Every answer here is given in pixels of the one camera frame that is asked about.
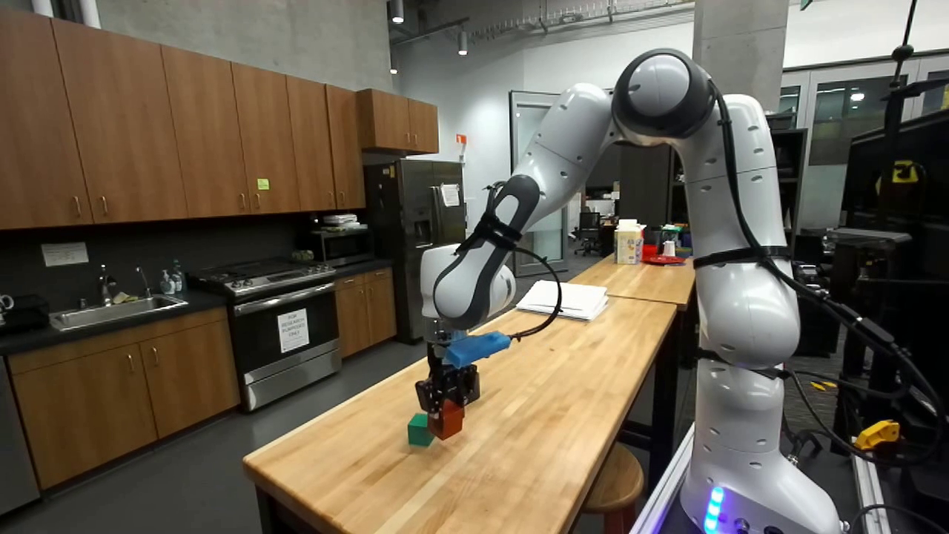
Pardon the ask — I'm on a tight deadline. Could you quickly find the black microwave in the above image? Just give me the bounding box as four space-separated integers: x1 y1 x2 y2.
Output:
309 228 376 268

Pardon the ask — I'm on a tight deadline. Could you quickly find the row of soap bottles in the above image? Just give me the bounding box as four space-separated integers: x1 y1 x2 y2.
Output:
159 259 187 296

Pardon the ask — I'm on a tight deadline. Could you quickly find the black cable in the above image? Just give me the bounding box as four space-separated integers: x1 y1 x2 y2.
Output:
844 503 949 534

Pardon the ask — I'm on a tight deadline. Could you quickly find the orange block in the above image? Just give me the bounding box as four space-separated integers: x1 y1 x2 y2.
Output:
428 400 466 441

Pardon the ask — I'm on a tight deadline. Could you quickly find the wooden table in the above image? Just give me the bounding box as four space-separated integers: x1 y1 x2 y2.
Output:
568 254 699 453

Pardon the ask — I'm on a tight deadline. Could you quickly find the camera on tripod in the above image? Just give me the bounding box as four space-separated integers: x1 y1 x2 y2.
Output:
875 0 949 245

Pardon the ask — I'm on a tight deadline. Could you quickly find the narrow wooden base cabinet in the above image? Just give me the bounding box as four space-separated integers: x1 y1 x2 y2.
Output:
333 266 398 361

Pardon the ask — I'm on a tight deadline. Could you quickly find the wooden cabinet above refrigerator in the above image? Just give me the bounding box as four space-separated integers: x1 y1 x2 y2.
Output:
357 88 440 156

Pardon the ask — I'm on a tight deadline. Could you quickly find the green block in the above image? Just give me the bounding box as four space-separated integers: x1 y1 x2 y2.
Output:
407 413 437 448

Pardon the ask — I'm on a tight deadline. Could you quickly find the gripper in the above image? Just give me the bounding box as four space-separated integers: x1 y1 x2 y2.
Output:
414 343 482 415

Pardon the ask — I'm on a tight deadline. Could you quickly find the glass door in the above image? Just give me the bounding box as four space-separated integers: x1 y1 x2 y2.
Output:
509 90 571 278

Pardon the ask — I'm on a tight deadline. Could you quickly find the stainless steel refrigerator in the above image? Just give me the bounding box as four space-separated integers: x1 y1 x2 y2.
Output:
363 159 469 345

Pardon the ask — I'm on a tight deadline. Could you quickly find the round wooden stool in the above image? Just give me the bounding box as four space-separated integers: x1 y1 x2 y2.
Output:
581 443 647 534

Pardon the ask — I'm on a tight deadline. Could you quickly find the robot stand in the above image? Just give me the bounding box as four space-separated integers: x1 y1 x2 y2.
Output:
630 421 894 534

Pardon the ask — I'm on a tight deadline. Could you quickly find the white wall note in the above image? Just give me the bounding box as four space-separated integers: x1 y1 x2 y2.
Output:
40 241 90 268

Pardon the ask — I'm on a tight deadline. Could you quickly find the black shelf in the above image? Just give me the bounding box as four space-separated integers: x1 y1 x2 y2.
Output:
767 127 810 247

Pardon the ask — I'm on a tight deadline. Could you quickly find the row of wooden wall cabinets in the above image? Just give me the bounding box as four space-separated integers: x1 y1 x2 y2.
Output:
0 6 367 231

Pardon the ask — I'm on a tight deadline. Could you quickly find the wooden base cabinet with sink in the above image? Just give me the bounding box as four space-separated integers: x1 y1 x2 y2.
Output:
7 307 242 492

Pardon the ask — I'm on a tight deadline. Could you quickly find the grey dishwasher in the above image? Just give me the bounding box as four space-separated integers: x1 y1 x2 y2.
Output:
0 356 42 518

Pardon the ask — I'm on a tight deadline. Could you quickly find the stainless steel stove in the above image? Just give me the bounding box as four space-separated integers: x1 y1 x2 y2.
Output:
193 257 344 413

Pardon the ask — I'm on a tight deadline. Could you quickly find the steel sink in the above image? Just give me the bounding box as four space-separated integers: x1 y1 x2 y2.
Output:
49 294 189 333

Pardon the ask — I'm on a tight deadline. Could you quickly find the black toaster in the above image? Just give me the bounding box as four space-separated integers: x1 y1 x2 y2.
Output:
0 294 51 335

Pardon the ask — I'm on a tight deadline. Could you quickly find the stack of white paper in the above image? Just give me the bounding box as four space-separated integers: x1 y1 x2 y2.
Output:
516 280 610 322

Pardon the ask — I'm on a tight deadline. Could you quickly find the black office chair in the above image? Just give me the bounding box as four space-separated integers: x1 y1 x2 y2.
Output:
574 211 604 257

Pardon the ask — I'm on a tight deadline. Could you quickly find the white and yellow carton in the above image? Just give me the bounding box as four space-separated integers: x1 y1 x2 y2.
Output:
614 219 646 266

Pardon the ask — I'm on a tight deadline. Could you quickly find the yellow clamp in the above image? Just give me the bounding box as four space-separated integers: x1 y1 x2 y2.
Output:
853 419 902 452

